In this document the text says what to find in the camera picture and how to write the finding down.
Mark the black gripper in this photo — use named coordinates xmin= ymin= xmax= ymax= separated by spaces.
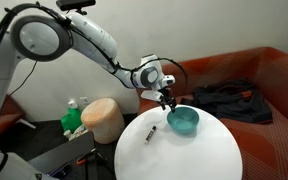
xmin=157 ymin=85 xmax=178 ymax=114

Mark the teal bowl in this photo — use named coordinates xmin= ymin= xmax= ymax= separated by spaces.
xmin=166 ymin=105 xmax=201 ymax=136

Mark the black and white marker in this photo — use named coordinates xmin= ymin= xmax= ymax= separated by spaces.
xmin=144 ymin=125 xmax=158 ymax=145

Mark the black jacket with red lining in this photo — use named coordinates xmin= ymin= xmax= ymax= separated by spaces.
xmin=179 ymin=78 xmax=274 ymax=125

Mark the beige round pouf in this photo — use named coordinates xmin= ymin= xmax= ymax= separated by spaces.
xmin=80 ymin=97 xmax=126 ymax=145

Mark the green bottle with white pump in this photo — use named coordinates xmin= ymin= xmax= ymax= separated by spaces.
xmin=60 ymin=99 xmax=84 ymax=133

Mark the orange and black clamp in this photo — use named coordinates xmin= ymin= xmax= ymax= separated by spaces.
xmin=76 ymin=148 xmax=99 ymax=166

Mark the red patterned sofa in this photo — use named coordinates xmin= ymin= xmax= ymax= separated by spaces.
xmin=132 ymin=46 xmax=288 ymax=180

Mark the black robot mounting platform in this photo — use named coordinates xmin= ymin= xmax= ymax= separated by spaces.
xmin=27 ymin=130 xmax=118 ymax=180

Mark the red chair with white legs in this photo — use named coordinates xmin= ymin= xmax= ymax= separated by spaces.
xmin=0 ymin=94 xmax=37 ymax=142

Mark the black cable along robot arm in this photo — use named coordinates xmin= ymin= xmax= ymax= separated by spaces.
xmin=0 ymin=2 xmax=189 ymax=88

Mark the black camera on stand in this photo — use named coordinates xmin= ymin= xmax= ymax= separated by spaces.
xmin=56 ymin=0 xmax=97 ymax=12

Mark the thin black hanging cable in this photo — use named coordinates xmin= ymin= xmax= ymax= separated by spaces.
xmin=8 ymin=60 xmax=39 ymax=98

